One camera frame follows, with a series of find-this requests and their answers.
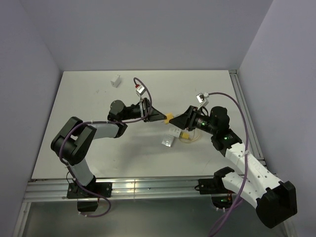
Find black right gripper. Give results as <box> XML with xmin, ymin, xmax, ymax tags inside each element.
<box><xmin>169</xmin><ymin>105</ymin><xmax>217</xmax><ymax>135</ymax></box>

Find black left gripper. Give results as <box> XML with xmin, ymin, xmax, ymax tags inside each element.
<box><xmin>121</xmin><ymin>98</ymin><xmax>167</xmax><ymax>123</ymax></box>

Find small yellow charger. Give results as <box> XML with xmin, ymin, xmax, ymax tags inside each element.
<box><xmin>164</xmin><ymin>113</ymin><xmax>174</xmax><ymax>124</ymax></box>

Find white USB charger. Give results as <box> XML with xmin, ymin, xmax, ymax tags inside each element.
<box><xmin>161</xmin><ymin>134</ymin><xmax>175</xmax><ymax>148</ymax></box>
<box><xmin>111</xmin><ymin>75</ymin><xmax>121</xmax><ymax>88</ymax></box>

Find white cube socket adapter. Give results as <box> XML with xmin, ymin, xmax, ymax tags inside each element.
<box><xmin>168</xmin><ymin>128</ymin><xmax>182</xmax><ymax>138</ymax></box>

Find yellow dual USB charger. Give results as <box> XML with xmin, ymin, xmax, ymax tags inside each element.
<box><xmin>180</xmin><ymin>132</ymin><xmax>190</xmax><ymax>140</ymax></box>

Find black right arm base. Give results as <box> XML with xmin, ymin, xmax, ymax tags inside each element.
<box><xmin>195</xmin><ymin>177</ymin><xmax>229</xmax><ymax>195</ymax></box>

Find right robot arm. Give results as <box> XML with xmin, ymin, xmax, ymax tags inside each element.
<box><xmin>169</xmin><ymin>106</ymin><xmax>297</xmax><ymax>229</ymax></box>

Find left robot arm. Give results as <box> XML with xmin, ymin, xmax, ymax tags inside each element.
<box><xmin>50</xmin><ymin>98</ymin><xmax>167</xmax><ymax>197</ymax></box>

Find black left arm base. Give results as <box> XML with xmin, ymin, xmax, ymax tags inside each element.
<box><xmin>66</xmin><ymin>182</ymin><xmax>112</xmax><ymax>199</ymax></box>

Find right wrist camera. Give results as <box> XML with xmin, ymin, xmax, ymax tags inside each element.
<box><xmin>197</xmin><ymin>92</ymin><xmax>209</xmax><ymax>109</ymax></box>

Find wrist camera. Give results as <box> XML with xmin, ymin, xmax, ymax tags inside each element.
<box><xmin>197</xmin><ymin>92</ymin><xmax>209</xmax><ymax>109</ymax></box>
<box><xmin>135</xmin><ymin>84</ymin><xmax>146</xmax><ymax>96</ymax></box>

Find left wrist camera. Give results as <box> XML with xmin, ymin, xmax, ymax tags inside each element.
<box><xmin>135</xmin><ymin>84</ymin><xmax>146</xmax><ymax>96</ymax></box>

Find aluminium front rail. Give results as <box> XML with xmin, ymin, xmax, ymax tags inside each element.
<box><xmin>22</xmin><ymin>175</ymin><xmax>213</xmax><ymax>202</ymax></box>

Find aluminium rail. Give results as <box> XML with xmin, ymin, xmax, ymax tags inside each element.
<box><xmin>22</xmin><ymin>175</ymin><xmax>213</xmax><ymax>202</ymax></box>
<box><xmin>229</xmin><ymin>70</ymin><xmax>266</xmax><ymax>166</ymax></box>

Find aluminium right rail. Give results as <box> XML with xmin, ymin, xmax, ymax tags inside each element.
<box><xmin>229</xmin><ymin>70</ymin><xmax>266</xmax><ymax>166</ymax></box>

